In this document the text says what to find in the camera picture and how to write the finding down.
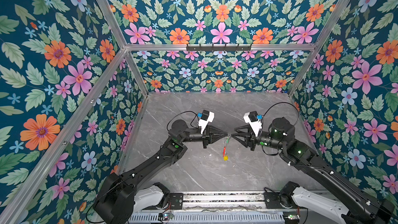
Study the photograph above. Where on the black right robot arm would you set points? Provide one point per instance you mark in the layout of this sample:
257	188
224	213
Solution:
352	205

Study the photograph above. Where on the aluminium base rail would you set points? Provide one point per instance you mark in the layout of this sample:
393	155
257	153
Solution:
223	199

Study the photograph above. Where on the black wall hook rack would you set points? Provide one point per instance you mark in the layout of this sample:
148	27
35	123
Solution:
218	47

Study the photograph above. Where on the white vented cable duct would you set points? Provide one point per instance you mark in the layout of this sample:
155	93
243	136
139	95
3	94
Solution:
207	218

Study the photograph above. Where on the aluminium frame bars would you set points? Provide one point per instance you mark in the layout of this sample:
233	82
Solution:
53	53

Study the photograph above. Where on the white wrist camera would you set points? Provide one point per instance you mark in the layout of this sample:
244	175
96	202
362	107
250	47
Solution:
255	121
205	117

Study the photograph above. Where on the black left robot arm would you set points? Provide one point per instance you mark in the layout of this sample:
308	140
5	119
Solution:
117	198

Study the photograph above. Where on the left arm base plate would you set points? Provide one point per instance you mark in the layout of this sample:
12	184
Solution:
173	201

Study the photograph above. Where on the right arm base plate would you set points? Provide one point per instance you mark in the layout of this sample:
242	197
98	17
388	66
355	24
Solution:
274	200

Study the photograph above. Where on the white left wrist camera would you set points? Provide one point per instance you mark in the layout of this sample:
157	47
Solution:
205	117

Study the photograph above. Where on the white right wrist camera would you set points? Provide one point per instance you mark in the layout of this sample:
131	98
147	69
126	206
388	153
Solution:
255	121

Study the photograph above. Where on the silver keyring with red grip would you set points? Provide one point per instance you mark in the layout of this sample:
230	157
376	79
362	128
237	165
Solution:
225	146

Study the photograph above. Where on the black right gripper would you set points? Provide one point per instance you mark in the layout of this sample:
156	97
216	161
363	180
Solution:
250	138

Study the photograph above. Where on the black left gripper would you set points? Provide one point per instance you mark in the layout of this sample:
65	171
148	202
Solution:
212	135

